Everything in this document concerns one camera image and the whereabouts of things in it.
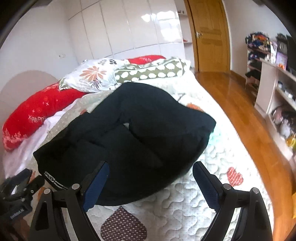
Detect small red pillow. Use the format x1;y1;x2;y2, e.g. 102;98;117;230
127;55;167;66

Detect white bed sheet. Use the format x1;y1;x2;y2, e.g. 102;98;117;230
2;102;79;179

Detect white glossy wardrobe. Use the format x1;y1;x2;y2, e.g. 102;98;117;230
67;0;185;65

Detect purple box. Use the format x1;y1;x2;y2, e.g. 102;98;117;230
275;51;288;70

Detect rack of colourful items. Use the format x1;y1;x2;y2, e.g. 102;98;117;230
245;32;271;93

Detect heart print quilt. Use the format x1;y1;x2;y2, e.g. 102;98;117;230
35;70;273;241

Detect white shelf unit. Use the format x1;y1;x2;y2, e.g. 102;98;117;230
254;57;296;163

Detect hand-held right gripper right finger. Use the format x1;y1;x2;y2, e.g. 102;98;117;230
192;161;273;241

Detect white floral pillow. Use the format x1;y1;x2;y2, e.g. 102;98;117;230
59;58;130;93

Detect wooden door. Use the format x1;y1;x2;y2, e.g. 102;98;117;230
185;0;232;73

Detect black pants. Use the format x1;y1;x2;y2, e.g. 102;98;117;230
33;82;216;207

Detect green white-dotted pillow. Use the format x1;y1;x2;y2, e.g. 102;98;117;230
114;57;191;84

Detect white wall shelves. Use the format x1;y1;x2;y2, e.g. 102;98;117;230
178;9;193;45

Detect black picture frame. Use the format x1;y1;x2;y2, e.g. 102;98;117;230
276;34;296;73

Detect long red printed pillow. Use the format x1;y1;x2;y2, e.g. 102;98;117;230
3;82;88;151

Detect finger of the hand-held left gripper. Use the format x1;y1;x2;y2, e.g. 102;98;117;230
10;169;33;189
23;175;45;196

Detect beige rounded headboard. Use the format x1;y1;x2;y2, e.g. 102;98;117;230
0;71;59;130

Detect yellow toy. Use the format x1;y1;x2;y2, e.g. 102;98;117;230
286;134;296;150

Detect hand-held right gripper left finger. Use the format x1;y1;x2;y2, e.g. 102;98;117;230
29;161;110;241

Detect dark-haired doll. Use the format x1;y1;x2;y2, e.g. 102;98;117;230
271;106;295;139

